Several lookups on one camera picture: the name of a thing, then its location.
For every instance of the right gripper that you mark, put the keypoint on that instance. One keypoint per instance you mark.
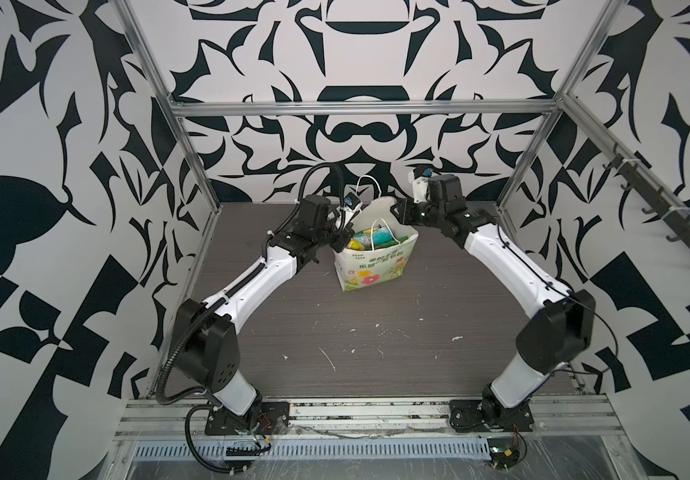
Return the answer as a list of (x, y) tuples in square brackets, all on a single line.
[(407, 207)]

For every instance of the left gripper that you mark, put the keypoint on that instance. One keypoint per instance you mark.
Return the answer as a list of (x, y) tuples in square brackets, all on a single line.
[(345, 236)]

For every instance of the white floral paper bag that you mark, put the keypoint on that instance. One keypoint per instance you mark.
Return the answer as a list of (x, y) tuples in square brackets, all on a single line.
[(358, 266)]

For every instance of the green snack packet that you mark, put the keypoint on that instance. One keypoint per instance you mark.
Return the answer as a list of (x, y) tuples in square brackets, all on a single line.
[(382, 237)]

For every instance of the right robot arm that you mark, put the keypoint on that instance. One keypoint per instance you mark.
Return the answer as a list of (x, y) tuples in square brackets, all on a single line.
[(560, 320)]

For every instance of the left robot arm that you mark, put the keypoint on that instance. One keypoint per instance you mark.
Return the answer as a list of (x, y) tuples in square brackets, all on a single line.
[(204, 356)]

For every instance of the small electronics board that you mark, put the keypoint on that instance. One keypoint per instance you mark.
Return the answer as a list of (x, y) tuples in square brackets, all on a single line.
[(507, 453)]

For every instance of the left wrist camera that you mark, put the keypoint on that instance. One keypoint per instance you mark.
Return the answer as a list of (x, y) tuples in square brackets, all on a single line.
[(352, 202)]

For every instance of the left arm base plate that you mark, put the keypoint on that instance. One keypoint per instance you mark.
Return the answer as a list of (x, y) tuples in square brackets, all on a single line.
[(249, 417)]

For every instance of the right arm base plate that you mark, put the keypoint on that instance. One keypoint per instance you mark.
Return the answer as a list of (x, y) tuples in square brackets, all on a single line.
[(487, 415)]

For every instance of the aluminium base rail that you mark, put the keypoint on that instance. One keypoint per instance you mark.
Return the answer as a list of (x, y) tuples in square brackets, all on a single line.
[(382, 416)]

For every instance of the white slotted cable duct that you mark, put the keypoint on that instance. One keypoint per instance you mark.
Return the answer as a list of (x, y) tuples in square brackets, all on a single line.
[(476, 449)]

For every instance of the black wall hook rack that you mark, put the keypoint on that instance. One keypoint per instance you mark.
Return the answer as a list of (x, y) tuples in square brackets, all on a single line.
[(660, 202)]

